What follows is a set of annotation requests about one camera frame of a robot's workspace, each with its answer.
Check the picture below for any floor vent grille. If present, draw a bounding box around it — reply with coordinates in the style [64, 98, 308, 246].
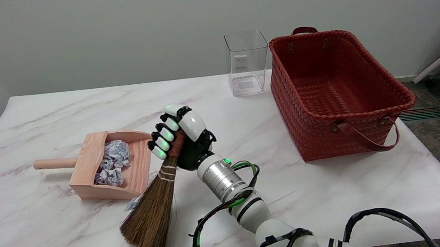
[398, 105, 440, 123]

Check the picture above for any brown straw hand broom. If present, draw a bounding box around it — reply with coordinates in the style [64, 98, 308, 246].
[110, 129, 198, 247]

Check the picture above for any wooden dustpan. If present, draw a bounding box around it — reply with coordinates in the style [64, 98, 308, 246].
[30, 126, 160, 212]

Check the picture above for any black cable with blue plug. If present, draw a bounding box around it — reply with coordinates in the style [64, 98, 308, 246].
[247, 201, 440, 247]

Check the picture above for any large paper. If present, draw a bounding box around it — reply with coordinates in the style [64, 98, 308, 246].
[124, 197, 143, 212]

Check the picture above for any red woven basket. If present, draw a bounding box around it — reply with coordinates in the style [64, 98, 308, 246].
[266, 16, 421, 165]

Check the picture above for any clear plastic container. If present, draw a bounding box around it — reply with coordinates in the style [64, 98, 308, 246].
[223, 29, 274, 98]

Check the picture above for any black green robot cable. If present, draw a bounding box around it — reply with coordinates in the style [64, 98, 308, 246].
[183, 158, 268, 247]

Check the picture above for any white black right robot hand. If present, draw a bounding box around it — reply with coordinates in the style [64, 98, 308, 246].
[144, 100, 220, 175]

